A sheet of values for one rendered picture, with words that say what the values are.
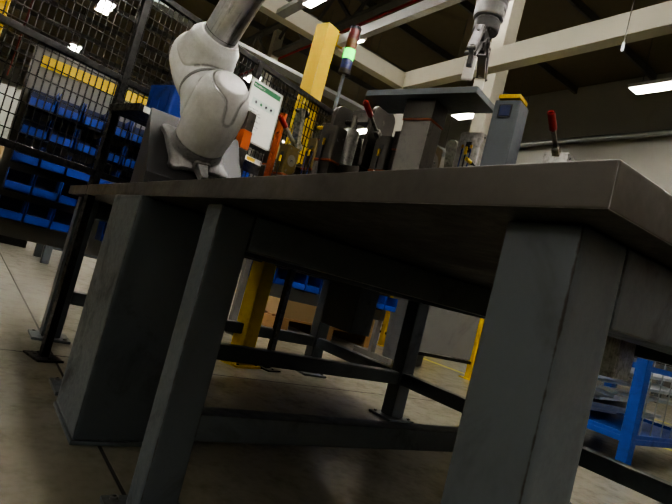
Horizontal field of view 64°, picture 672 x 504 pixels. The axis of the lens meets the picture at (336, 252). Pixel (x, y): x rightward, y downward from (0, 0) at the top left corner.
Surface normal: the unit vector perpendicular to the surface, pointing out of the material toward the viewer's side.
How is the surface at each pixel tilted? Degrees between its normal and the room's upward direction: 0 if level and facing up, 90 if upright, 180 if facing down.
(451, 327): 90
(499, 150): 90
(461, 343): 90
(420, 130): 90
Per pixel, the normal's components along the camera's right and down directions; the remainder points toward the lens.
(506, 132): -0.59, -0.20
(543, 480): 0.57, 0.10
